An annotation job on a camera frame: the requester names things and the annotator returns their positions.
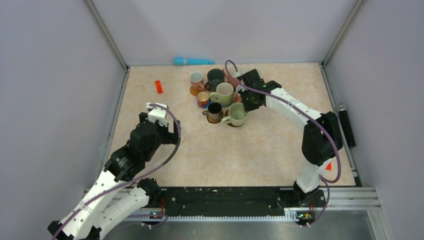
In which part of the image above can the pale green mug off table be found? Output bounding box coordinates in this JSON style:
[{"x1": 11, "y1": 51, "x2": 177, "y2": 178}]
[{"x1": 220, "y1": 102, "x2": 248, "y2": 127}]

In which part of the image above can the plain pink mug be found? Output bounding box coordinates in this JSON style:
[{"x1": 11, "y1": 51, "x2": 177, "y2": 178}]
[{"x1": 222, "y1": 64, "x2": 239, "y2": 90}]

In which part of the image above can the light green mug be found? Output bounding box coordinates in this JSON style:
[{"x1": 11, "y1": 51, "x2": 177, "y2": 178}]
[{"x1": 209, "y1": 82, "x2": 234, "y2": 105}]

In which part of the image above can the brown mug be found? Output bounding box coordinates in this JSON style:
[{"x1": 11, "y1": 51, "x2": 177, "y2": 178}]
[{"x1": 202, "y1": 102, "x2": 223, "y2": 120}]

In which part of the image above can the dark green mug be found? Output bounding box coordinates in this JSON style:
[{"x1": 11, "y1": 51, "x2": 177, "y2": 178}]
[{"x1": 205, "y1": 68, "x2": 225, "y2": 92}]

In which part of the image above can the small orange cup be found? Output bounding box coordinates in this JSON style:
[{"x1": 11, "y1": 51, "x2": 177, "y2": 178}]
[{"x1": 196, "y1": 91, "x2": 210, "y2": 108}]

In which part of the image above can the light wooden coaster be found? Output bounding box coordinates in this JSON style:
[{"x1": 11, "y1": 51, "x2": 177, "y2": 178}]
[{"x1": 189, "y1": 86, "x2": 201, "y2": 97}]

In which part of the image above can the pink printed mug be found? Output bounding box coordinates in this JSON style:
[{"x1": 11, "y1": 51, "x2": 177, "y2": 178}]
[{"x1": 189, "y1": 71, "x2": 205, "y2": 91}]

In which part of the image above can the black microphone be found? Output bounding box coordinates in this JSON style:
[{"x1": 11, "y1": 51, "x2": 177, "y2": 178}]
[{"x1": 336, "y1": 103, "x2": 357, "y2": 149}]

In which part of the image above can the grey silicone coaster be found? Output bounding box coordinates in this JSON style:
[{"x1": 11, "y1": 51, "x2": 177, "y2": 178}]
[{"x1": 220, "y1": 102, "x2": 233, "y2": 108}]

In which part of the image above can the brown grooved coaster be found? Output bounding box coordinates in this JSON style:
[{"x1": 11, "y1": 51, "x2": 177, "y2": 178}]
[{"x1": 223, "y1": 110, "x2": 248, "y2": 128}]

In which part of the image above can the yellow mug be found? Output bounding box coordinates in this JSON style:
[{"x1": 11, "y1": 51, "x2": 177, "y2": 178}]
[{"x1": 252, "y1": 67, "x2": 262, "y2": 76}]

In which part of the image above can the brown paw print coaster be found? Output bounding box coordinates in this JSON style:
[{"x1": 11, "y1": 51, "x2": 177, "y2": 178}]
[{"x1": 206, "y1": 117, "x2": 222, "y2": 124}]

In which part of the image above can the blue flower coaster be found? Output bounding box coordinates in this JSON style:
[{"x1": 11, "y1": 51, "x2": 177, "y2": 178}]
[{"x1": 197, "y1": 101, "x2": 212, "y2": 109}]

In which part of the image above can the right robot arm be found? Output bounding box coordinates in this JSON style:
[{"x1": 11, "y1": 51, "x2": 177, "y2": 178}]
[{"x1": 236, "y1": 69, "x2": 343, "y2": 206}]

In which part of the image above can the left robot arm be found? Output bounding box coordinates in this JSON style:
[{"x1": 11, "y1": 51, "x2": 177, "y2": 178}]
[{"x1": 47, "y1": 104, "x2": 181, "y2": 240}]

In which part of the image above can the red block near cups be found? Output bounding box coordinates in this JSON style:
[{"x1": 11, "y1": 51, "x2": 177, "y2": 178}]
[{"x1": 155, "y1": 80, "x2": 163, "y2": 94}]

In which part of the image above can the turquoise microphone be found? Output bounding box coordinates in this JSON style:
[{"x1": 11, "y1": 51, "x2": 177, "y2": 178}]
[{"x1": 173, "y1": 57, "x2": 215, "y2": 66}]

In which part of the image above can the red block at right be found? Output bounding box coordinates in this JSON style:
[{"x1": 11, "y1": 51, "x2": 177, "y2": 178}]
[{"x1": 325, "y1": 162, "x2": 332, "y2": 171}]

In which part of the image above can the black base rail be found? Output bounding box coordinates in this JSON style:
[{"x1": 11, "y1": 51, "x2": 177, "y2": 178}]
[{"x1": 144, "y1": 186, "x2": 326, "y2": 225}]

